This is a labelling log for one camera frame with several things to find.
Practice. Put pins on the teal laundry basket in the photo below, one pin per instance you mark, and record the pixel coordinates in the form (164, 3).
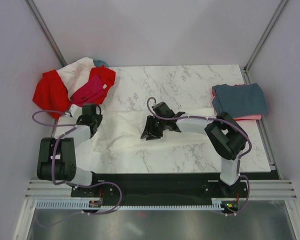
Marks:
(100, 63)

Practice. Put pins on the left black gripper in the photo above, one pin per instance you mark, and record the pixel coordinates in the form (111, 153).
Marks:
(99, 118)

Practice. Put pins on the red t-shirt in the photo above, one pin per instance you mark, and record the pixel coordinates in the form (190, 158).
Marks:
(51, 94)

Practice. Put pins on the magenta t-shirt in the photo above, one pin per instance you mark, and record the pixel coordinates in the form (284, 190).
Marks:
(89, 92)

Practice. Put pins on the aluminium frame post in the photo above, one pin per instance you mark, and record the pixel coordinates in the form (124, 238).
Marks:
(45, 30)
(266, 33)

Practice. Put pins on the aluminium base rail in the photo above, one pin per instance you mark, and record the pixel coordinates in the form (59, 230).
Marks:
(259, 190)

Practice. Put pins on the folded pink t-shirt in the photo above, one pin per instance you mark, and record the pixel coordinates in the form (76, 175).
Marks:
(249, 118)

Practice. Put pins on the white slotted cable duct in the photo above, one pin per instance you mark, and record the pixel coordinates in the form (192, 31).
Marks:
(89, 205)

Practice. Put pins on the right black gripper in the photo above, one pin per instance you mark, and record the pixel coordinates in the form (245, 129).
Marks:
(149, 129)

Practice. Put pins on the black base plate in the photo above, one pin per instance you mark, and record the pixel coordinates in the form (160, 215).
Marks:
(160, 188)

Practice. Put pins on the left aluminium frame post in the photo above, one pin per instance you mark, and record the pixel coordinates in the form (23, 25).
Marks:
(45, 30)

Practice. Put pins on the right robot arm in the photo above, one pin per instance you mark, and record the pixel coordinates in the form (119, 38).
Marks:
(228, 139)

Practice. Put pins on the right aluminium frame post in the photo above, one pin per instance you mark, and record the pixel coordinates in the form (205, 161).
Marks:
(266, 33)

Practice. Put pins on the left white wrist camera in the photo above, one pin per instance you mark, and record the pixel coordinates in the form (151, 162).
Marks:
(74, 111)

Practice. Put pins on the folded grey-blue t-shirt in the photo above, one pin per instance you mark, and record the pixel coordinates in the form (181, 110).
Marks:
(240, 100)

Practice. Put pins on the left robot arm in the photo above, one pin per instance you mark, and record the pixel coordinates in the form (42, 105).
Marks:
(57, 155)

